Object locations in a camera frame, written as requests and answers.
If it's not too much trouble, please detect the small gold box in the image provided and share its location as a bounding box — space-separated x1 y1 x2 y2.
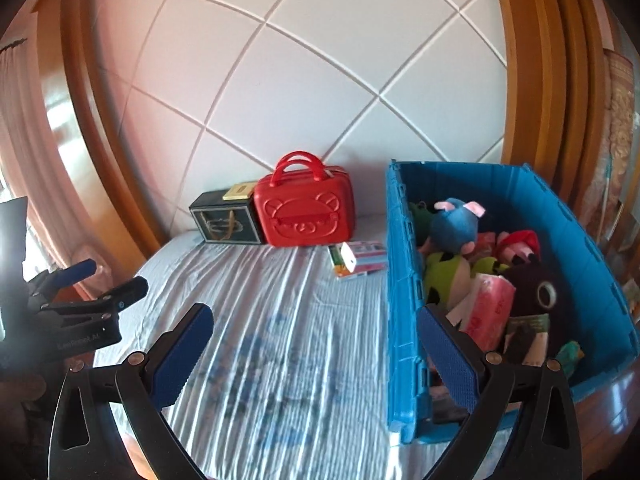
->
222 182 255 202

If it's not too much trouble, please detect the wood framed padded headboard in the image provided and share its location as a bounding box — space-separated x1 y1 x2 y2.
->
30 0 606 261

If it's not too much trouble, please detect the red carry case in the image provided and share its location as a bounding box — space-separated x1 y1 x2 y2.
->
253 150 357 248

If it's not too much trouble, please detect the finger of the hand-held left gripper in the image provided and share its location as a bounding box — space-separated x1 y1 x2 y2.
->
40 275 150 313
22 258 98 293

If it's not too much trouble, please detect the blue plastic crate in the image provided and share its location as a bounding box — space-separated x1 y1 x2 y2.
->
384 160 632 446

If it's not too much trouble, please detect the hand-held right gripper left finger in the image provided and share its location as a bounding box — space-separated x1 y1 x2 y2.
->
47 302 216 480

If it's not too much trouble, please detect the pink pig plush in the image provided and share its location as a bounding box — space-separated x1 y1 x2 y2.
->
495 230 542 266

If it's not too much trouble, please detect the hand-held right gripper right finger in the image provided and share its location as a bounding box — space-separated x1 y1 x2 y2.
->
417 305 586 480

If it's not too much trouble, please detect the pink and white box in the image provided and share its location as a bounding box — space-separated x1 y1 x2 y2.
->
341 241 389 275

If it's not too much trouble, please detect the black plush toy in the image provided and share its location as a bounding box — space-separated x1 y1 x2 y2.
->
500 255 571 366

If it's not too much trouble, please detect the rolled patterned carpet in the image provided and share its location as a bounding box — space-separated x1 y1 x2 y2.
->
582 50 640 261

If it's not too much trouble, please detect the orange and green box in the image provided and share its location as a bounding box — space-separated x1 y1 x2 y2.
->
327 244 371 282

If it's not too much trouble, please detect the black gift box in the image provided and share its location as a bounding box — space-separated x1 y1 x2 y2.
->
188 191 266 246

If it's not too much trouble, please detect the dark green plush toy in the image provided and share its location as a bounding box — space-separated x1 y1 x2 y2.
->
407 200 436 246

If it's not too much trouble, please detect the blue mouse plush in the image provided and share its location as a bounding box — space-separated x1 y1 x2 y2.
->
417 199 487 256

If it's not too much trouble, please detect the lime green frog plush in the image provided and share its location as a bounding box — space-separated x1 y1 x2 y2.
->
422 252 511 308

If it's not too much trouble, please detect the pink floral tissue pack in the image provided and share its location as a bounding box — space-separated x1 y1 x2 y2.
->
457 274 517 353

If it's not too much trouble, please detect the green plastic packet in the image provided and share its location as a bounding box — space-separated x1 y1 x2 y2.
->
556 341 585 377

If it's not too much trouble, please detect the pink curtain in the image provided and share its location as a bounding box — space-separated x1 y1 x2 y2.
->
0 42 76 271

